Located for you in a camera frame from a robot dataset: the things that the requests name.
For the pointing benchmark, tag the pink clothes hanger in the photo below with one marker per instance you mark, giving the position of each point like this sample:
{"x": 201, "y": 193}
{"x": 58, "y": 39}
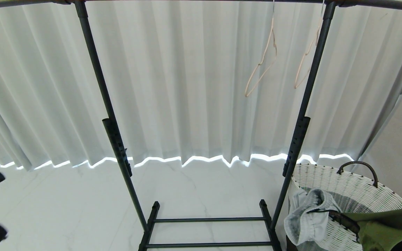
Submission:
{"x": 296, "y": 83}
{"x": 246, "y": 90}

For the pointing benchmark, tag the green printed shirt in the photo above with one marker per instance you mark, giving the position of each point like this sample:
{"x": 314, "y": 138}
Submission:
{"x": 389, "y": 223}

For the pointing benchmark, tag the black clothes rack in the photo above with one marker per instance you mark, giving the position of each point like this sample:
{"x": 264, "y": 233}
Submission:
{"x": 117, "y": 146}

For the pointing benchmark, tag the white laundry basket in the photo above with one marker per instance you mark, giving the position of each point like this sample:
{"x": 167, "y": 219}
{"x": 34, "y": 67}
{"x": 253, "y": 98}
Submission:
{"x": 326, "y": 177}

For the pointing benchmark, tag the white curtain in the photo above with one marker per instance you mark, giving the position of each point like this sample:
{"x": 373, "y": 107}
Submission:
{"x": 187, "y": 87}

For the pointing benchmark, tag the pale grey shorts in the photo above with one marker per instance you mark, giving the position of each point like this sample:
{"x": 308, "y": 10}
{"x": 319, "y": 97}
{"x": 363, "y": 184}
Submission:
{"x": 305, "y": 223}

